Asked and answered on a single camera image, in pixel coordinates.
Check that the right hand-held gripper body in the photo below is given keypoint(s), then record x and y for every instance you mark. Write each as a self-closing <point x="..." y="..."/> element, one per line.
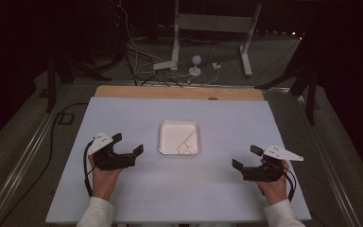
<point x="282" y="153"/>

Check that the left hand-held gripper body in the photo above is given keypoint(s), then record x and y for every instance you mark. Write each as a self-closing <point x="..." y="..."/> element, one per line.
<point x="100" y="142"/>

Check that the white square tray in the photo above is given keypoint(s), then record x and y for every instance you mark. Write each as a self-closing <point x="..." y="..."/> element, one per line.
<point x="171" y="135"/>

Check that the person's right hand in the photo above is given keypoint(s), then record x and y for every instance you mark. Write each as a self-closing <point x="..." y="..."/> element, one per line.
<point x="275" y="190"/>

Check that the person's left hand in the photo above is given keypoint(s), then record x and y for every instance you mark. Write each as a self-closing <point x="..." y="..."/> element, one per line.
<point x="105" y="183"/>

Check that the black square floor plate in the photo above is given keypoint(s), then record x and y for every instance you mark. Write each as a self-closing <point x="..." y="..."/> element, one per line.
<point x="66" y="118"/>

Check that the light blue table mat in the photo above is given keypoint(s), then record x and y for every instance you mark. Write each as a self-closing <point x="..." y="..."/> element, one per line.
<point x="201" y="189"/>

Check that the wooden board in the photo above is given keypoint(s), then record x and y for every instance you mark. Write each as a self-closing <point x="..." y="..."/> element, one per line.
<point x="157" y="92"/>

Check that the black tripod stand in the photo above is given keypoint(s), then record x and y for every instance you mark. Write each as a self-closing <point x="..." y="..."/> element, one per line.
<point x="310" y="94"/>
<point x="51" y="88"/>

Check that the white power strip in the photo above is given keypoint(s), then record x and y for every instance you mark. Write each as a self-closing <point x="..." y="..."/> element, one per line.
<point x="164" y="65"/>

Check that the white plug adapter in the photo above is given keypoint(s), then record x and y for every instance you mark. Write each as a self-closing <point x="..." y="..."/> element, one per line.
<point x="216" y="66"/>

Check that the small white round lamp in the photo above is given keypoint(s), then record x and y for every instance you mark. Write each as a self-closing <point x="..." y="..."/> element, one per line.
<point x="196" y="64"/>

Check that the metal floor rail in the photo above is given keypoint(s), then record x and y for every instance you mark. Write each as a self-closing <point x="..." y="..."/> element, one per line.
<point x="327" y="164"/>
<point x="113" y="82"/>
<point x="22" y="157"/>

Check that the white metal stand frame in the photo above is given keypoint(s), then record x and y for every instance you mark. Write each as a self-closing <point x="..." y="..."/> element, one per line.
<point x="214" y="22"/>

